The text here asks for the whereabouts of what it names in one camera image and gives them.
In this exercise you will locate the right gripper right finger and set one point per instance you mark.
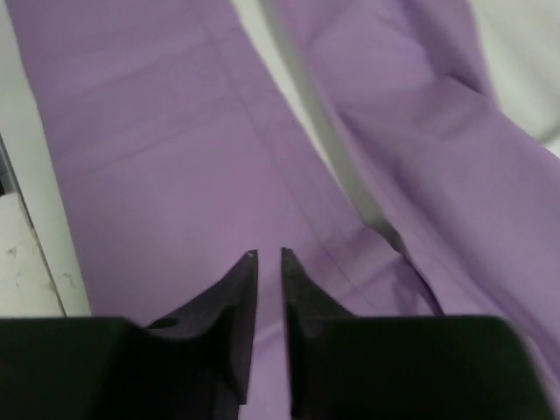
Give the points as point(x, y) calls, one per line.
point(306, 307)

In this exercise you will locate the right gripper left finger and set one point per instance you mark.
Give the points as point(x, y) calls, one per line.
point(222, 321)

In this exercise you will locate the purple trousers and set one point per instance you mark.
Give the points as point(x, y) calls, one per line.
point(175, 153)

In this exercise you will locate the aluminium frame rail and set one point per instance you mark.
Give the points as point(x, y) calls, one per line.
point(8, 179)

